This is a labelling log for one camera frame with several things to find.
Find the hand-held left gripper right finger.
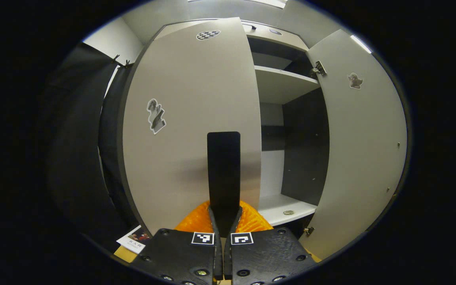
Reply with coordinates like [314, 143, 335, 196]
[223, 200, 318, 285]

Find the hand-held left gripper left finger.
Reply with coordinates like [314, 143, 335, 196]
[131, 200, 223, 285]

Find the grey cabinet door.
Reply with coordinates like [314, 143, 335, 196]
[122, 17, 262, 238]
[299, 29, 408, 260]

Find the grey double-door shoe cabinet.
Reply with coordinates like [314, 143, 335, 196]
[117, 18, 331, 238]

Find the small printed card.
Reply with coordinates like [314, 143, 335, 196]
[116, 225, 152, 254]

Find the black backdrop cloth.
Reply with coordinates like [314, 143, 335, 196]
[98, 65, 134, 229]
[44, 43, 118, 238]

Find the small ceiling light panel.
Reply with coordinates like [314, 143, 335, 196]
[350, 34, 372, 54]

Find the large ceiling light panel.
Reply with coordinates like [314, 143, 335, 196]
[248, 0, 288, 10]

